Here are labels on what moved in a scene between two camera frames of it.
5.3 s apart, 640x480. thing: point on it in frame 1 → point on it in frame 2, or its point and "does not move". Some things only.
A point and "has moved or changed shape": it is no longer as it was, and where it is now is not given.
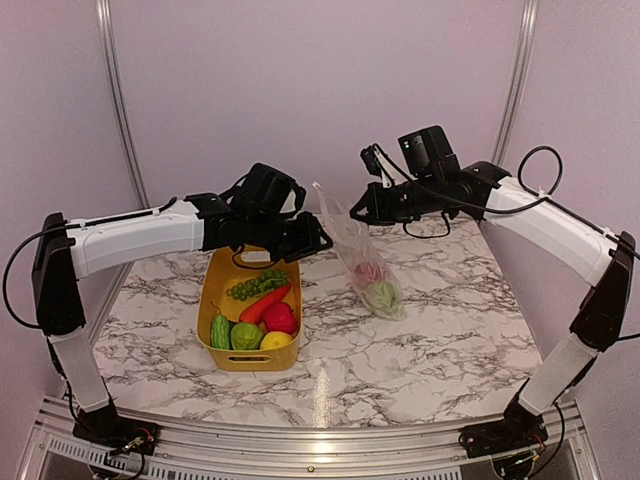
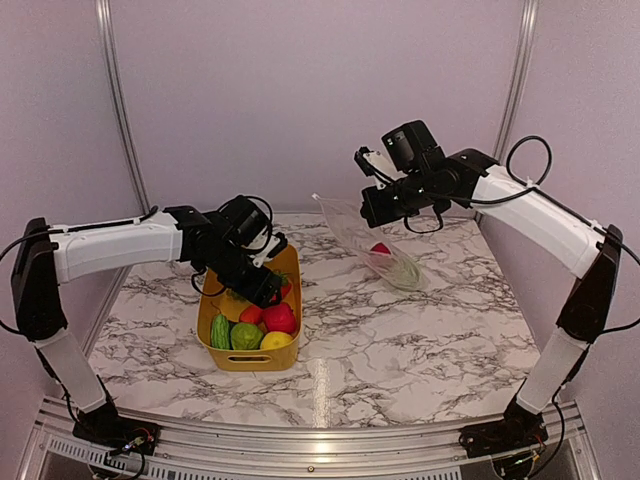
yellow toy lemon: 274,340 does not move
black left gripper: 308,241 → 260,291
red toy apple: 280,317 does not move
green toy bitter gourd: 220,332 does not move
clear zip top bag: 367,265 has moved or changed shape
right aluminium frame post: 516,89 does not move
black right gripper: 378,214 does not move
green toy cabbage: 385,299 → 405,275
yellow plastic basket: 219,271 does not move
